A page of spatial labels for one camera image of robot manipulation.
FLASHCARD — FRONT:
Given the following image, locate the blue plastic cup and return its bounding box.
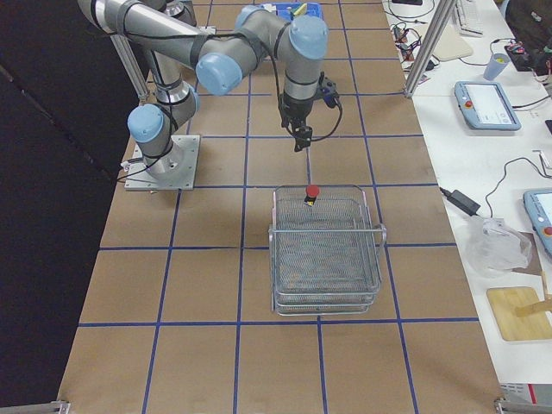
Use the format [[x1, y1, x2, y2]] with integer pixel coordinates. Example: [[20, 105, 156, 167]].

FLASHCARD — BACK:
[[483, 53, 511, 81]]

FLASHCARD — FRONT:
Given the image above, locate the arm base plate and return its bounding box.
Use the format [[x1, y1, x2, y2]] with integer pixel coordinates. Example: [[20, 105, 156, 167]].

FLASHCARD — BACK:
[[124, 135, 201, 191]]

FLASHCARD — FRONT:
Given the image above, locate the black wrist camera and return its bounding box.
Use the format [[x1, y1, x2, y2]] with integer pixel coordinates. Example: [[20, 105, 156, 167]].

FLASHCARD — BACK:
[[315, 72, 341, 109]]

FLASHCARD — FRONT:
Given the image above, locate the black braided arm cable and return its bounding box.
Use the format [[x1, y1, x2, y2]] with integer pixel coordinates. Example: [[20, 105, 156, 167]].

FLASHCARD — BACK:
[[269, 42, 345, 143]]

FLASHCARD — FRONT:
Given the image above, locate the wooden board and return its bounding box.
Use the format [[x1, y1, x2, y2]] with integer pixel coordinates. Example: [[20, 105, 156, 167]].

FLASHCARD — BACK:
[[486, 286, 551, 342]]

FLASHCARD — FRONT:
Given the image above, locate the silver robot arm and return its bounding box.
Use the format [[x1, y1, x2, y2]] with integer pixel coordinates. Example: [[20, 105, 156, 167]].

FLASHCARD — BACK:
[[127, 48, 199, 179], [78, 1, 329, 152]]

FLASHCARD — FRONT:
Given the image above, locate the blue teach pendant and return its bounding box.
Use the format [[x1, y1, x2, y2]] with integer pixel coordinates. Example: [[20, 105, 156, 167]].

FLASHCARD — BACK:
[[454, 81, 522, 131], [523, 188, 552, 256]]

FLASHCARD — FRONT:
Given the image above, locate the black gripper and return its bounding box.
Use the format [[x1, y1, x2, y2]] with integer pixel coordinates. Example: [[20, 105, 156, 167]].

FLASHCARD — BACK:
[[279, 92, 313, 152]]

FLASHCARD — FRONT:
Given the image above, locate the aluminium frame post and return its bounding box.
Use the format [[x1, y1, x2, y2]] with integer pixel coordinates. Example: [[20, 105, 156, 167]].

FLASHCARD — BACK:
[[404, 0, 455, 98]]

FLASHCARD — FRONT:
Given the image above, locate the silver wire mesh shelf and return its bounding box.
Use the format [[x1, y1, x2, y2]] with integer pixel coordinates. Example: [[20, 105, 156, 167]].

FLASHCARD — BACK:
[[268, 185, 386, 316]]

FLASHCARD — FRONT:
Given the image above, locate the white keyboard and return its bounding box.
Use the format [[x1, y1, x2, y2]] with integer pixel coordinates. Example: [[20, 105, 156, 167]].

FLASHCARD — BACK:
[[453, 0, 484, 37]]

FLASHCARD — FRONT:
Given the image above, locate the blue plastic tray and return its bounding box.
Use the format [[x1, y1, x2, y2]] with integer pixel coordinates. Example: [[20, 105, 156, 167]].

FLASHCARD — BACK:
[[260, 2, 323, 21]]

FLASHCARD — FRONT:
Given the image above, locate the red emergency stop button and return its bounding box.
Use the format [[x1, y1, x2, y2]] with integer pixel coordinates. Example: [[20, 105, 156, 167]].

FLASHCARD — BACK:
[[304, 185, 320, 206]]

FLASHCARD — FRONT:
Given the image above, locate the clear plastic bag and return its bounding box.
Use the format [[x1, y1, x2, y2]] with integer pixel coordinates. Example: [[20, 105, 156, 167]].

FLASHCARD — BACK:
[[465, 216, 533, 273]]

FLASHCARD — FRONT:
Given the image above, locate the black power adapter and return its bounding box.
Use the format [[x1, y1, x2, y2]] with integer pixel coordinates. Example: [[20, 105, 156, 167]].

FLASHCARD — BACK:
[[439, 187, 480, 216]]

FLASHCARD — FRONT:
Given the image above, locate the green yellow terminal block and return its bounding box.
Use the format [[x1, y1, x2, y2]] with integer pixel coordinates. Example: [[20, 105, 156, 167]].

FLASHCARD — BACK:
[[289, 3, 308, 20]]

